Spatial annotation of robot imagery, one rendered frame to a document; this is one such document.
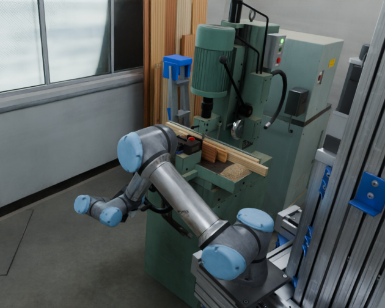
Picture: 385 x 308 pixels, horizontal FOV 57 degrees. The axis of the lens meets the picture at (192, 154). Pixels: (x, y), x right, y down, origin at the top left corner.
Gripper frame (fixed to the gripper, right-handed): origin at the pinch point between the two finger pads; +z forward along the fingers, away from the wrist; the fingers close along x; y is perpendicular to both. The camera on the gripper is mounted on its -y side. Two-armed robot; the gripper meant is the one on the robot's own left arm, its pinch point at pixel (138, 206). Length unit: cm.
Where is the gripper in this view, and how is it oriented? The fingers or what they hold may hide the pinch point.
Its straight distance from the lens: 173.0
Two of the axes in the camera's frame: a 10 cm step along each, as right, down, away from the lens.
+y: -4.1, 9.1, 0.3
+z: 5.1, 2.0, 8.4
